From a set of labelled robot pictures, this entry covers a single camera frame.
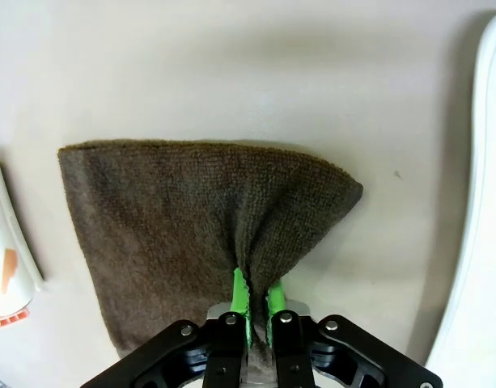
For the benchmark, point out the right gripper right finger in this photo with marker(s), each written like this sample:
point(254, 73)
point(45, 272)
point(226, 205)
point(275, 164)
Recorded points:
point(292, 347)

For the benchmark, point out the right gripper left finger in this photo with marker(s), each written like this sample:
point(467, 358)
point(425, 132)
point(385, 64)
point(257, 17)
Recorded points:
point(225, 347)

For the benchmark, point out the brown microfibre cloth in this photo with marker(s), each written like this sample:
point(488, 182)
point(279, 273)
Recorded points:
point(183, 226)

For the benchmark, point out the silver metal tray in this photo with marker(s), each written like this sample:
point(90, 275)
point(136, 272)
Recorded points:
point(470, 202)

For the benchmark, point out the white bent roller stand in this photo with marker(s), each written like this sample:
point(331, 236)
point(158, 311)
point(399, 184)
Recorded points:
point(13, 226)

